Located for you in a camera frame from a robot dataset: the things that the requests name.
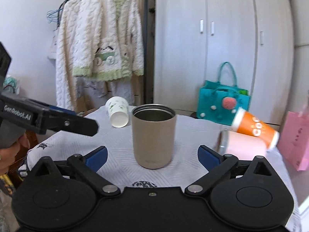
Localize beige steel tumbler cup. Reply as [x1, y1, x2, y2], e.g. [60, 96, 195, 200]
[132, 104, 177, 170]

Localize pink cup grey lid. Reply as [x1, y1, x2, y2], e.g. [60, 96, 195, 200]
[213, 130, 267, 160]

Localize orange paper cup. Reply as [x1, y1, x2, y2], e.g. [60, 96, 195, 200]
[230, 108, 280, 150]

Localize white cactus paper cup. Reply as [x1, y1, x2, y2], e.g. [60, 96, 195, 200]
[105, 96, 129, 128]

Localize left hand painted nails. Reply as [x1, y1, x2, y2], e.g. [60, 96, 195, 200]
[0, 134, 30, 175]

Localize white patterned tablecloth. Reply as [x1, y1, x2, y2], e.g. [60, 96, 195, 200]
[24, 105, 302, 232]

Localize teal felt tote bag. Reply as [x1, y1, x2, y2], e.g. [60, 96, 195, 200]
[196, 62, 251, 126]

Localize pink paper gift bag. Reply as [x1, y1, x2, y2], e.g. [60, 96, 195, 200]
[277, 112, 309, 171]

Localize cream green fluffy jacket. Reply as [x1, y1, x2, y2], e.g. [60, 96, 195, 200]
[72, 0, 144, 81]

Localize white wardrobe cabinet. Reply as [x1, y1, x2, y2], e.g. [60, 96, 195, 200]
[154, 0, 294, 126]

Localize black clothes rack pole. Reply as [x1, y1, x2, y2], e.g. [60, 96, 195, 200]
[139, 0, 156, 104]

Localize white cable knit cardigan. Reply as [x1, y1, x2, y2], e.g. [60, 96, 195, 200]
[55, 0, 81, 111]

